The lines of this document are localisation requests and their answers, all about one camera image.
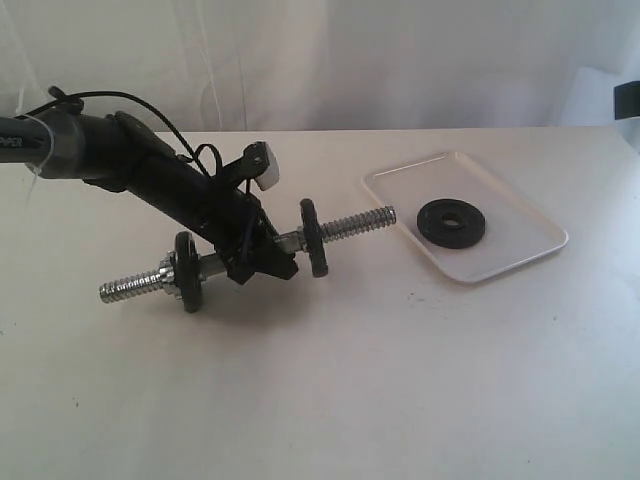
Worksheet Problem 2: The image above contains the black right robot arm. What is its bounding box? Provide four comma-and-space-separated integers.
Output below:
613, 80, 640, 121

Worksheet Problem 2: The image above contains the chrome threaded dumbbell bar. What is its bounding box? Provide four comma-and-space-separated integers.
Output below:
99, 206, 397, 304

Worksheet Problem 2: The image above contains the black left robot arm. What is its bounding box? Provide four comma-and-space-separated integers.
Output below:
1, 108, 298, 284

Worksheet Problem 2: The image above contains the black weight plate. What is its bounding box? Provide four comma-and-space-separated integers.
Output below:
416, 198, 487, 250
300, 198, 329, 278
174, 231, 203, 313

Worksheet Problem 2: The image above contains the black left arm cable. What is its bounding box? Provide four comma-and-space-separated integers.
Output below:
24, 87, 224, 181

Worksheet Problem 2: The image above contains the white curtain backdrop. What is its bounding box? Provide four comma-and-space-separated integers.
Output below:
1, 1, 639, 131

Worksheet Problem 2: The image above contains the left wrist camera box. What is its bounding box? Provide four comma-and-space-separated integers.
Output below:
219, 141, 280, 191

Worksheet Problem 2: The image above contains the white plastic tray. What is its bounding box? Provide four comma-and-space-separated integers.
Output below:
362, 150, 569, 285

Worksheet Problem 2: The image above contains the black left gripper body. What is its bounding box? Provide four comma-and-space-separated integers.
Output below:
169, 149, 274, 261

